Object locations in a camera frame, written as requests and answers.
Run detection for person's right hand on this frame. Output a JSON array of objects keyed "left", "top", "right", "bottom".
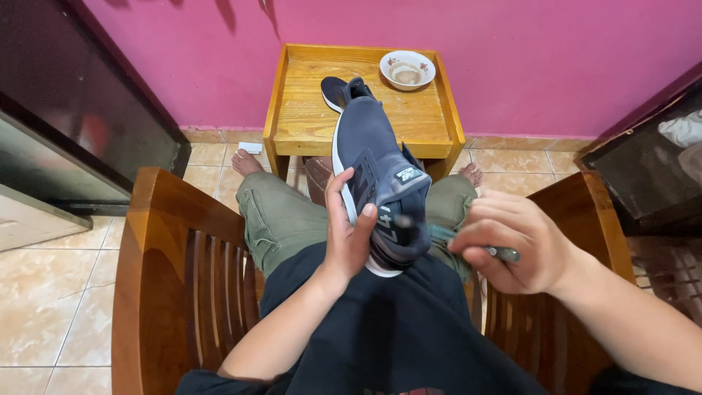
[{"left": 447, "top": 189, "right": 574, "bottom": 297}]

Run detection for person's left hand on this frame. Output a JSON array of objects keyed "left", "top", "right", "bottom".
[{"left": 322, "top": 167, "right": 379, "bottom": 282}]

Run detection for grey sneaker with white sole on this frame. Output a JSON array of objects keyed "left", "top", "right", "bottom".
[
  {"left": 331, "top": 97, "right": 434, "bottom": 278},
  {"left": 320, "top": 76, "right": 379, "bottom": 114}
]

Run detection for person's right foot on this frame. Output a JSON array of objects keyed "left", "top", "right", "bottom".
[{"left": 457, "top": 162, "right": 485, "bottom": 191}]

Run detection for person's foot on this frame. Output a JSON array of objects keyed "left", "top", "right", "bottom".
[
  {"left": 457, "top": 162, "right": 485, "bottom": 191},
  {"left": 230, "top": 148, "right": 267, "bottom": 178}
]

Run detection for black shirt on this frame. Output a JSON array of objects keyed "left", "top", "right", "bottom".
[{"left": 174, "top": 241, "right": 702, "bottom": 395}]

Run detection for brown plastic bin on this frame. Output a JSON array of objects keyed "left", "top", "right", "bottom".
[{"left": 303, "top": 156, "right": 336, "bottom": 207}]

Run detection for white floral bowl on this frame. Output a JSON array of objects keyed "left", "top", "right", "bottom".
[{"left": 379, "top": 50, "right": 437, "bottom": 92}]

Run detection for dark wooden cabinet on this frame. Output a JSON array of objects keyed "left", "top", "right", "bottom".
[{"left": 573, "top": 60, "right": 702, "bottom": 238}]

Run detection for green trousers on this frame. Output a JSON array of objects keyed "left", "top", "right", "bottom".
[{"left": 236, "top": 171, "right": 481, "bottom": 284}]

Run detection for small wooden table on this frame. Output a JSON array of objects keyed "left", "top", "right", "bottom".
[{"left": 263, "top": 43, "right": 467, "bottom": 183}]

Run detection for person's left foot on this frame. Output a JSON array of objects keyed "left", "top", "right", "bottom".
[{"left": 230, "top": 148, "right": 267, "bottom": 178}]

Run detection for brown wooden chair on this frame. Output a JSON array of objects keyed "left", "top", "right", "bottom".
[{"left": 111, "top": 166, "right": 637, "bottom": 395}]

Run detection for black glossy cabinet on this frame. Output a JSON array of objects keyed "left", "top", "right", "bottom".
[{"left": 0, "top": 0, "right": 192, "bottom": 218}]

